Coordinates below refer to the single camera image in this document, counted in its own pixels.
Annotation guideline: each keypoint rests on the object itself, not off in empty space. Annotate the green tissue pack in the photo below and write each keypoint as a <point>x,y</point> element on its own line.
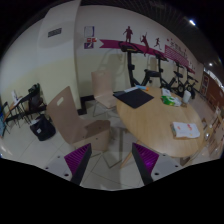
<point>171,101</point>

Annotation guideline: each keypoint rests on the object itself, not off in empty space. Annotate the black exercise bike right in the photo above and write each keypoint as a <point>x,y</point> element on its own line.
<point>187,85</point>

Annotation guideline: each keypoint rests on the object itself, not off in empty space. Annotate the beige plywood chair far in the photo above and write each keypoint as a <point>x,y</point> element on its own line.
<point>102,90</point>

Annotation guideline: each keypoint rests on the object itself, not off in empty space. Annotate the beige plywood chair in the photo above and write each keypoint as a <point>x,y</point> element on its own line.
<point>75,130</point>
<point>102,90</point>

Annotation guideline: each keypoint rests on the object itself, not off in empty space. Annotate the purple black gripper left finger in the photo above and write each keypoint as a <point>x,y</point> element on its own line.
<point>77,162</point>

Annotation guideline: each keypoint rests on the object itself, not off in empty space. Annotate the wall poster frames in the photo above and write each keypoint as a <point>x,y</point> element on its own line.
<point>89,36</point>

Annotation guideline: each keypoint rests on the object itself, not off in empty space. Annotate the beige plywood chair near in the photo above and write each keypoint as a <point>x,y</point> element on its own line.
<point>75,130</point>

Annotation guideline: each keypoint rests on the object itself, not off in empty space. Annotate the black bag on floor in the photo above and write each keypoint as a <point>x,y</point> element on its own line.
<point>42,128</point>

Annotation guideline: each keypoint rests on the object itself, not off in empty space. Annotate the round wooden table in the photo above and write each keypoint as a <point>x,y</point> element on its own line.
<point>151,125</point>

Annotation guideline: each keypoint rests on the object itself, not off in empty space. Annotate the wall air vent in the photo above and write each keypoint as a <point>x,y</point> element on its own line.
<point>54,32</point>

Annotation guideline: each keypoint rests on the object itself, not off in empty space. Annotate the black laptop mat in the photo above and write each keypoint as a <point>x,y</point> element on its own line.
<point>134,98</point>

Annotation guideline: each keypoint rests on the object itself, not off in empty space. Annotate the white paper cup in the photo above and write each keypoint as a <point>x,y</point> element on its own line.
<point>186,96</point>

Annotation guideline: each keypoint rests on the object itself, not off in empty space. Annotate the black exercise bike middle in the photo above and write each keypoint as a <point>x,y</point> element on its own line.
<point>167,79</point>

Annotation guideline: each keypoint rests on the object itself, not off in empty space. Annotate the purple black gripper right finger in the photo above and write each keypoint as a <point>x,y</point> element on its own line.
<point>145,160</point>

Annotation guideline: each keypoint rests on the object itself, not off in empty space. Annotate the black folding chair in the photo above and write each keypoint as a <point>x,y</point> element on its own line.
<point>26,106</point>

